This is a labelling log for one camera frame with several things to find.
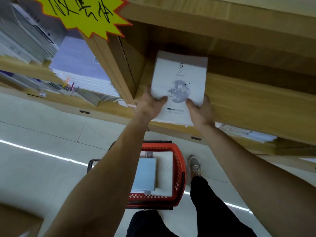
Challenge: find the person's left hand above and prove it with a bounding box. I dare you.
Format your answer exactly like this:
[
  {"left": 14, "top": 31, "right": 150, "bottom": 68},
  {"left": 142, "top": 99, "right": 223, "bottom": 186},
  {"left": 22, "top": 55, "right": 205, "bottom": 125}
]
[{"left": 136, "top": 87, "right": 168, "bottom": 124}]

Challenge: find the person's right hand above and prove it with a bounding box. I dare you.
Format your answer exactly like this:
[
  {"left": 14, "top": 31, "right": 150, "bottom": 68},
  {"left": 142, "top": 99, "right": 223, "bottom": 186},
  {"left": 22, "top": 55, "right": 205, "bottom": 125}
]
[{"left": 186, "top": 94, "right": 216, "bottom": 129}]

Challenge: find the white moon print notebook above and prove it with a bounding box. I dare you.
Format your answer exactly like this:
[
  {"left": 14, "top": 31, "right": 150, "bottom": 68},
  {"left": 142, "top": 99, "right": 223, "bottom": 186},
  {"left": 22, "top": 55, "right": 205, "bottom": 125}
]
[{"left": 151, "top": 50, "right": 208, "bottom": 127}]

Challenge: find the person's right forearm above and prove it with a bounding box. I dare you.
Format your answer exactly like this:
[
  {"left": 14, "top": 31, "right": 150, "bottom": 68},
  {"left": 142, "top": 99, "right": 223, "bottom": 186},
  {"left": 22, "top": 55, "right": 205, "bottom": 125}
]
[{"left": 197, "top": 124, "right": 316, "bottom": 237}]

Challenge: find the person's left forearm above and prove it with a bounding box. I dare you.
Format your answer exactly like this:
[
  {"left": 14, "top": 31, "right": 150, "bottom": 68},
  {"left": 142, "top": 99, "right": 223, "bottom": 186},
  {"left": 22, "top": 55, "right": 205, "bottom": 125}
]
[{"left": 44, "top": 118, "right": 150, "bottom": 237}]

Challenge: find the light wooden shelf unit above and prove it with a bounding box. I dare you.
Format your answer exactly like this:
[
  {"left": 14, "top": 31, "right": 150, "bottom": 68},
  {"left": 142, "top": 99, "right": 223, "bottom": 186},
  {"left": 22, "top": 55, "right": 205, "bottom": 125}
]
[{"left": 0, "top": 0, "right": 316, "bottom": 171}]

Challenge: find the person's grey sneaker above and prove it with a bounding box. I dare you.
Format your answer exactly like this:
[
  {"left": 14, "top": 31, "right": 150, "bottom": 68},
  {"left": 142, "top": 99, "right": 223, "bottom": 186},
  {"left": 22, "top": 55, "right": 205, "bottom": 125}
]
[{"left": 187, "top": 155, "right": 203, "bottom": 178}]

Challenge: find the pile of white printed notebooks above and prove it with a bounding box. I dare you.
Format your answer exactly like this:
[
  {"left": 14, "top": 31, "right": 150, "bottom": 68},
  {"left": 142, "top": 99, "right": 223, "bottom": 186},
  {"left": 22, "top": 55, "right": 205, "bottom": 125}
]
[{"left": 214, "top": 122, "right": 278, "bottom": 144}]

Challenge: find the red plastic shopping basket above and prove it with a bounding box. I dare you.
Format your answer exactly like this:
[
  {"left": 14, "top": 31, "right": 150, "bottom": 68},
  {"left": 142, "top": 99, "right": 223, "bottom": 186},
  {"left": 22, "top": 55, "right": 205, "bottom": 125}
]
[{"left": 125, "top": 143, "right": 187, "bottom": 209}]

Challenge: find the plain white notebook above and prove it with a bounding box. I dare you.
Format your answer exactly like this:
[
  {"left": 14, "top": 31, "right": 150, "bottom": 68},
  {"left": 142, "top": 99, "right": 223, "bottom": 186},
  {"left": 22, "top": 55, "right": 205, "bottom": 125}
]
[{"left": 147, "top": 151, "right": 174, "bottom": 197}]

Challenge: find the pale blue notebook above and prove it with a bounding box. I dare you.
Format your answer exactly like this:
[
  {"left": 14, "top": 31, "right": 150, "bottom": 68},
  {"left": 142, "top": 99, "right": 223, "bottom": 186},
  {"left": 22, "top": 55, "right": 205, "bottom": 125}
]
[{"left": 130, "top": 157, "right": 157, "bottom": 192}]

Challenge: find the stack of lavender notebooks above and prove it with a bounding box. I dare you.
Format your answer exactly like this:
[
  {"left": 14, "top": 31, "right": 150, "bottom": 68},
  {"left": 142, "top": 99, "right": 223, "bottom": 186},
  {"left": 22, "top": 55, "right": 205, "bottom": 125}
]
[{"left": 49, "top": 35, "right": 122, "bottom": 98}]

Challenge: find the row of dark edged notebooks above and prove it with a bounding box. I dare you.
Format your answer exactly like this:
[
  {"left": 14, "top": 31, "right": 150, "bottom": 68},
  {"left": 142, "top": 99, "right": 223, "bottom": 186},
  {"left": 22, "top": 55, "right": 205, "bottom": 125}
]
[{"left": 0, "top": 70, "right": 100, "bottom": 107}]

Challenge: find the person's right leg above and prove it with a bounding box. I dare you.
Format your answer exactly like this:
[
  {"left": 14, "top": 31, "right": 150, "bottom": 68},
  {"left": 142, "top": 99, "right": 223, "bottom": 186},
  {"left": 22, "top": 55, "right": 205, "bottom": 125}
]
[{"left": 190, "top": 176, "right": 258, "bottom": 237}]

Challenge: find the person's leg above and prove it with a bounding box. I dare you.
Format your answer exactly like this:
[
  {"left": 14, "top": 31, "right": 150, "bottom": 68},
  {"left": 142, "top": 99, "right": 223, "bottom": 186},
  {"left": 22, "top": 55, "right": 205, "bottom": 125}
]
[
  {"left": 125, "top": 210, "right": 179, "bottom": 237},
  {"left": 190, "top": 176, "right": 258, "bottom": 237}
]

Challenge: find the yellow starburst sign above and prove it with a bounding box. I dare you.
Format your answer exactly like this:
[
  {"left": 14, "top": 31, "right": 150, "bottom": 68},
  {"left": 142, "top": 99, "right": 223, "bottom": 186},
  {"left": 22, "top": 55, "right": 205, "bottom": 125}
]
[{"left": 30, "top": 0, "right": 133, "bottom": 41}]

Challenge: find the person's left leg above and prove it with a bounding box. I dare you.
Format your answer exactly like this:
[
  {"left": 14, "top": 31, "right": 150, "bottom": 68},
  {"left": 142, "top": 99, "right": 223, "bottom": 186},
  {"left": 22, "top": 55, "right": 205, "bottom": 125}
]
[{"left": 125, "top": 210, "right": 179, "bottom": 237}]

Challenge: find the stack of grey white notebooks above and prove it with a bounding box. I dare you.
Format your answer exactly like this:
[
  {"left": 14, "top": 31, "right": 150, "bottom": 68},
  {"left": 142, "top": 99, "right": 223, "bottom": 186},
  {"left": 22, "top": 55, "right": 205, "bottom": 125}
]
[{"left": 0, "top": 0, "right": 60, "bottom": 65}]

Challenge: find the black basket handle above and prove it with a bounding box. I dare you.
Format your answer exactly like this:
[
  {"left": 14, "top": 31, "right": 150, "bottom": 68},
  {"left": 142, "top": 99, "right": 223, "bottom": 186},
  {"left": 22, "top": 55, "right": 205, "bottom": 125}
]
[{"left": 86, "top": 140, "right": 173, "bottom": 174}]

